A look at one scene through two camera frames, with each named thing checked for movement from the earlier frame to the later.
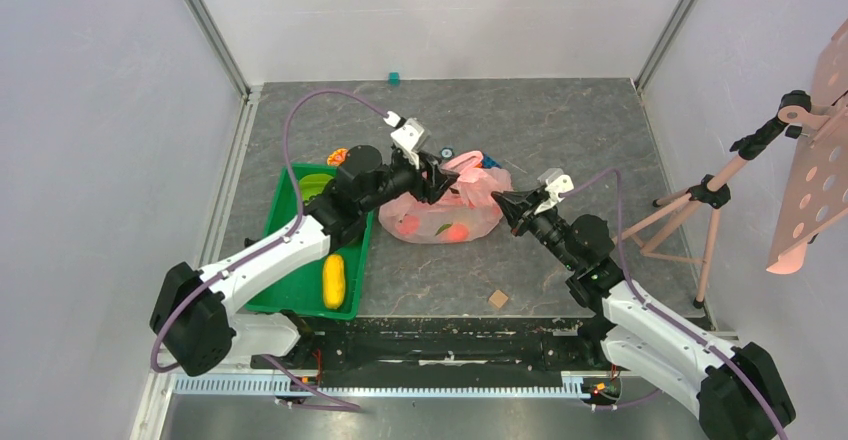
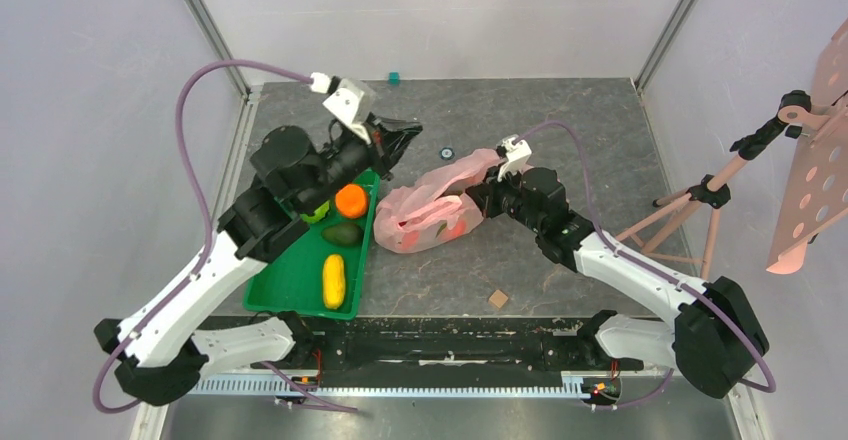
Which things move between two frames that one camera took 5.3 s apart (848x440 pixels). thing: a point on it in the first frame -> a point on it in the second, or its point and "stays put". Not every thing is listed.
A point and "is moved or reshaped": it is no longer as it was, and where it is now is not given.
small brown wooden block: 498,298 stays put
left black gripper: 438,180 -> 387,139
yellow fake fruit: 334,281 stays put
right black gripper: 524,210 -> 497,181
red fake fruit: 409,224 -> 410,239
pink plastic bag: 465,210 is moved or reshaped
